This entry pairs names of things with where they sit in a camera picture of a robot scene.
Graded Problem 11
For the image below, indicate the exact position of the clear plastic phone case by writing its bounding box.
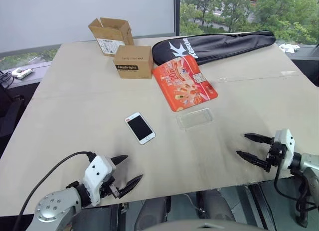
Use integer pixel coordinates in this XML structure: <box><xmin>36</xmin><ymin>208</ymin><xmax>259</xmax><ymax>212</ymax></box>
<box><xmin>175</xmin><ymin>108</ymin><xmax>216</xmax><ymax>132</ymax></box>

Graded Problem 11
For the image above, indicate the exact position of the dark window frame post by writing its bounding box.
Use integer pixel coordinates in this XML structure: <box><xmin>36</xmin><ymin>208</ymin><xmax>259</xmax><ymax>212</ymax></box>
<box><xmin>173</xmin><ymin>0</ymin><xmax>181</xmax><ymax>36</ymax></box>

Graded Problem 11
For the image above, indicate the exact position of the black Kason racket bag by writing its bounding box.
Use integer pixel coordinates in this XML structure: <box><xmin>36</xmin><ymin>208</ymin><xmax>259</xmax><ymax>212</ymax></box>
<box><xmin>152</xmin><ymin>30</ymin><xmax>277</xmax><ymax>67</ymax></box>

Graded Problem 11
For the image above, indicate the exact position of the white gold smartphone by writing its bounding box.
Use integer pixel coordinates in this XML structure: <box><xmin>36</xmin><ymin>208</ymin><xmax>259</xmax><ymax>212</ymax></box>
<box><xmin>125</xmin><ymin>112</ymin><xmax>156</xmax><ymax>146</ymax></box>

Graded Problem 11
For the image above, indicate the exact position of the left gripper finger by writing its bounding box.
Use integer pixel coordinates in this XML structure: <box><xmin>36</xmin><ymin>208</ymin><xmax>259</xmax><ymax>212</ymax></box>
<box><xmin>110</xmin><ymin>155</ymin><xmax>129</xmax><ymax>167</ymax></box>
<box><xmin>118</xmin><ymin>174</ymin><xmax>144</xmax><ymax>199</ymax></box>

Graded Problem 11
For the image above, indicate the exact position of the red printed packet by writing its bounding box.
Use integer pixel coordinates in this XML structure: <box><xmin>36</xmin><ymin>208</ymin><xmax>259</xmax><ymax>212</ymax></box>
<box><xmin>152</xmin><ymin>54</ymin><xmax>219</xmax><ymax>113</ymax></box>

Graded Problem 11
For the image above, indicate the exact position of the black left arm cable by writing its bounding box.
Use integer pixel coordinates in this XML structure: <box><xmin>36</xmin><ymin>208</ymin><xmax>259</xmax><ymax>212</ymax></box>
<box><xmin>12</xmin><ymin>151</ymin><xmax>97</xmax><ymax>231</ymax></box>

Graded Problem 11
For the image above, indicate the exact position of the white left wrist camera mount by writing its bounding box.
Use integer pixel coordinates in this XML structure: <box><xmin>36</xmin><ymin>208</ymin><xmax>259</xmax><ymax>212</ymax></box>
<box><xmin>83</xmin><ymin>155</ymin><xmax>117</xmax><ymax>207</ymax></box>

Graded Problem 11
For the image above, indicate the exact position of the black cable bundle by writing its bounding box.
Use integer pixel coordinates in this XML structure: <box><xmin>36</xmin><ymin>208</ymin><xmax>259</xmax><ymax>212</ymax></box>
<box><xmin>0</xmin><ymin>69</ymin><xmax>13</xmax><ymax>90</ymax></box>

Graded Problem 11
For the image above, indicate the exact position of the open cardboard box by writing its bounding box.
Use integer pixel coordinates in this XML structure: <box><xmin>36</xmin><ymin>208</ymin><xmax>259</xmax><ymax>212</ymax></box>
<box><xmin>88</xmin><ymin>17</ymin><xmax>136</xmax><ymax>57</ymax></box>

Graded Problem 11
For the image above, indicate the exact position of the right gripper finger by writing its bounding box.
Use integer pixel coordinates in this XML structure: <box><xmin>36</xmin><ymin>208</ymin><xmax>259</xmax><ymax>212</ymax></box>
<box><xmin>244</xmin><ymin>132</ymin><xmax>275</xmax><ymax>145</ymax></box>
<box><xmin>236</xmin><ymin>150</ymin><xmax>269</xmax><ymax>170</ymax></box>

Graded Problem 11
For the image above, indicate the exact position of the grey curved robot torso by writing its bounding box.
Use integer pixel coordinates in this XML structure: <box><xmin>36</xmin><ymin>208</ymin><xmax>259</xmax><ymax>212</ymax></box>
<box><xmin>171</xmin><ymin>220</ymin><xmax>253</xmax><ymax>231</ymax></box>

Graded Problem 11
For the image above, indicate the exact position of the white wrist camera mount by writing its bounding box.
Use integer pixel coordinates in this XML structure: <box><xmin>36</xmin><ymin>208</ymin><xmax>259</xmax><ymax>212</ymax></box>
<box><xmin>83</xmin><ymin>155</ymin><xmax>117</xmax><ymax>207</ymax></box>
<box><xmin>274</xmin><ymin>128</ymin><xmax>296</xmax><ymax>171</ymax></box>

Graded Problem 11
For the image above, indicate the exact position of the dark rounded shape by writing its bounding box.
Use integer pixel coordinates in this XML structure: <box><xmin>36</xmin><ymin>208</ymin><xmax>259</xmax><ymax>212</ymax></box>
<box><xmin>134</xmin><ymin>197</ymin><xmax>168</xmax><ymax>231</ymax></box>
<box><xmin>198</xmin><ymin>190</ymin><xmax>236</xmax><ymax>225</ymax></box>

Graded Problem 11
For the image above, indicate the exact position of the thin white cable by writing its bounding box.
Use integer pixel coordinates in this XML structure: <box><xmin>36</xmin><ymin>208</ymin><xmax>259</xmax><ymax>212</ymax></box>
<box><xmin>183</xmin><ymin>193</ymin><xmax>203</xmax><ymax>212</ymax></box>

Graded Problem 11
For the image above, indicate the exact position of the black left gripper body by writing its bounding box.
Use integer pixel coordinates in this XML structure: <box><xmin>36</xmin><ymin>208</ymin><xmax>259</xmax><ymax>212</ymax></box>
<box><xmin>99</xmin><ymin>166</ymin><xmax>121</xmax><ymax>199</ymax></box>

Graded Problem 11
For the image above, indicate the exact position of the black table frame bar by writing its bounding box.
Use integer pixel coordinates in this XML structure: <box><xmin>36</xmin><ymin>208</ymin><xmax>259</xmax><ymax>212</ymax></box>
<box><xmin>248</xmin><ymin>183</ymin><xmax>275</xmax><ymax>231</ymax></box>

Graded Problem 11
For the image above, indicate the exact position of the closed Heybright cardboard box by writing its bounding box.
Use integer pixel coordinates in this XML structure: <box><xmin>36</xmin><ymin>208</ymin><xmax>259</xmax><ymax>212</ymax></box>
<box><xmin>113</xmin><ymin>45</ymin><xmax>154</xmax><ymax>80</ymax></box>

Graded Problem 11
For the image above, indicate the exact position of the white power strip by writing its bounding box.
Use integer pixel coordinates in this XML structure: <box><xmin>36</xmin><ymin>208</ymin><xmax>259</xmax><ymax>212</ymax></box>
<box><xmin>12</xmin><ymin>68</ymin><xmax>33</xmax><ymax>80</ymax></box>

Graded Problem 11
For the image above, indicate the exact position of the crumpled white paper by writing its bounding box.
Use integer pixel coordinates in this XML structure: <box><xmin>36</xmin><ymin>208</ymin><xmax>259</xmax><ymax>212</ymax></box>
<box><xmin>278</xmin><ymin>43</ymin><xmax>301</xmax><ymax>53</ymax></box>

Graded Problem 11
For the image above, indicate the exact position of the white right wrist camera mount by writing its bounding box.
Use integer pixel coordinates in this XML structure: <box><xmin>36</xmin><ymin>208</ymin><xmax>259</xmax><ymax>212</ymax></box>
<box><xmin>274</xmin><ymin>128</ymin><xmax>296</xmax><ymax>171</ymax></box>

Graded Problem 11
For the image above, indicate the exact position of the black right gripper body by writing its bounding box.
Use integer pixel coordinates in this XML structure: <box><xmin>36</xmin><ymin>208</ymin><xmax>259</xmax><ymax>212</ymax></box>
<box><xmin>265</xmin><ymin>137</ymin><xmax>287</xmax><ymax>173</ymax></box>

